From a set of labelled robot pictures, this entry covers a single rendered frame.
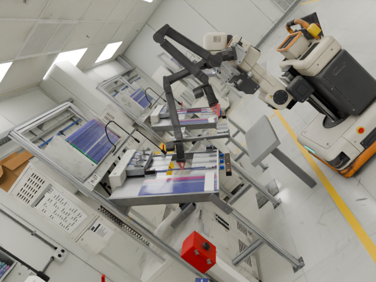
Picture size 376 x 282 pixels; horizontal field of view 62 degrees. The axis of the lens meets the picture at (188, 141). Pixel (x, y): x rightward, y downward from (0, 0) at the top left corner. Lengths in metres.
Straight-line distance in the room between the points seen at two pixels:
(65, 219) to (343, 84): 1.99
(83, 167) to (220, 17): 8.11
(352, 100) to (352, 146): 0.29
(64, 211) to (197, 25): 8.18
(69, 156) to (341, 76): 1.81
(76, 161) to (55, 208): 0.34
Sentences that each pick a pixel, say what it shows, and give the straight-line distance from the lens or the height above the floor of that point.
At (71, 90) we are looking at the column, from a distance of 5.66.
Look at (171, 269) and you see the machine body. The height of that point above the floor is 0.55.
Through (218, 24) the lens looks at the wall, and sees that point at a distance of 9.78.
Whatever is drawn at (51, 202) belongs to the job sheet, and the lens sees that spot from 2.25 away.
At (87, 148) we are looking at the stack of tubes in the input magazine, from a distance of 2.25.
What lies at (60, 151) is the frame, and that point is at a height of 1.62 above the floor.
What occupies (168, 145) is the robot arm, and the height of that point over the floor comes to 1.09.
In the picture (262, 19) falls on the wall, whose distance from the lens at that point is 9.86.
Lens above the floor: 1.37
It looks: 10 degrees down
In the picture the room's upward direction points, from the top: 50 degrees counter-clockwise
